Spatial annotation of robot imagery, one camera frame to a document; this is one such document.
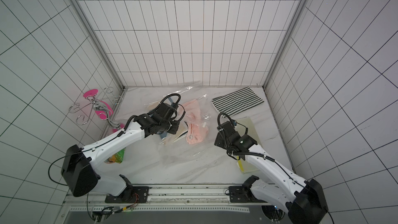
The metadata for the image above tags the blue and beige towel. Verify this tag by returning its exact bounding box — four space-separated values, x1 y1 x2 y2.
145 93 185 137

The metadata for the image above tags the pink towel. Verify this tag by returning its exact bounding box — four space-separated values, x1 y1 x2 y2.
182 100 208 145

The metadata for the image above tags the green white striped towel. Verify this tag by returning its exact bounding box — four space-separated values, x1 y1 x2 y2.
211 87 264 117

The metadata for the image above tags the pale yellow towel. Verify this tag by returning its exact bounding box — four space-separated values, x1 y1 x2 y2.
231 116 262 174

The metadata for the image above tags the clear plastic vacuum bag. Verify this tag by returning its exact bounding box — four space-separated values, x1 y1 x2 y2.
117 85 238 183

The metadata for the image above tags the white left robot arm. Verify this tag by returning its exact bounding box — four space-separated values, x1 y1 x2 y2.
61 103 184 197

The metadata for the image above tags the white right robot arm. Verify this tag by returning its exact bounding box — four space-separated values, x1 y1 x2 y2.
215 121 329 224

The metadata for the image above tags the colourful snack packet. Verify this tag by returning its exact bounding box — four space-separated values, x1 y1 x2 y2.
105 148 125 164

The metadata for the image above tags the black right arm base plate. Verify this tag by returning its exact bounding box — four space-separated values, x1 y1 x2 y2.
225 175 265 203

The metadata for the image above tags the aluminium mounting rail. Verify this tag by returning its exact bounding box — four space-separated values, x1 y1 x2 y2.
55 183 321 224

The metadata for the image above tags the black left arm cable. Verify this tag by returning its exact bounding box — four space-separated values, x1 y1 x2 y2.
48 155 81 187

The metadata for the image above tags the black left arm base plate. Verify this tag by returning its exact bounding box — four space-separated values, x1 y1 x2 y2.
105 174 150 204

